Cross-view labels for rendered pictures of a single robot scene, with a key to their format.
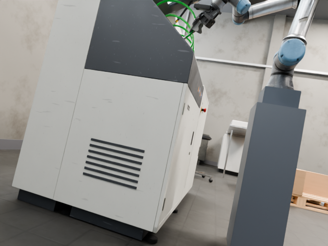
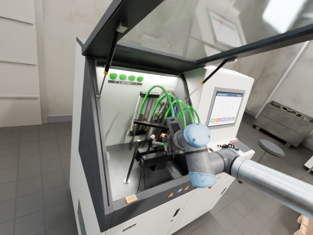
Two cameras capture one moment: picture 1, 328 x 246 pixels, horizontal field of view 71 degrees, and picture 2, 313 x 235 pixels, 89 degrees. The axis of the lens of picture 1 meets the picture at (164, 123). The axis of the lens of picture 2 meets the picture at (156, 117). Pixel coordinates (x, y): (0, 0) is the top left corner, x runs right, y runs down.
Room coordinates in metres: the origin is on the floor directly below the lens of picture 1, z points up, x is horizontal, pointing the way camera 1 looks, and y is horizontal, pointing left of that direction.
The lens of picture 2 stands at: (0.82, -0.35, 1.67)
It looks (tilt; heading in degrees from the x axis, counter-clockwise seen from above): 27 degrees down; 34
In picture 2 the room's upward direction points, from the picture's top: 19 degrees clockwise
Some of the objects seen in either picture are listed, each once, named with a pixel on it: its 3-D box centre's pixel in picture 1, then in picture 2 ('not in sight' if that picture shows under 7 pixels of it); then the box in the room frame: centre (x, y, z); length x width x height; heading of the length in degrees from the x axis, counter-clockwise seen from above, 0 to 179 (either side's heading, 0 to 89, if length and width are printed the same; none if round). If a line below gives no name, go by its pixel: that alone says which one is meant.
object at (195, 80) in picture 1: (194, 86); (161, 194); (1.44, -0.14, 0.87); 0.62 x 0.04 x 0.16; 165
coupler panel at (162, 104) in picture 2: not in sight; (164, 103); (1.80, 0.28, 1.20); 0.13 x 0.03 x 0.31; 165
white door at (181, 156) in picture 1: (183, 153); (144, 234); (1.43, -0.15, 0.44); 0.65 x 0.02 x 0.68; 165
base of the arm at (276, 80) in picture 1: (279, 83); not in sight; (1.29, -0.60, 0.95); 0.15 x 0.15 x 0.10
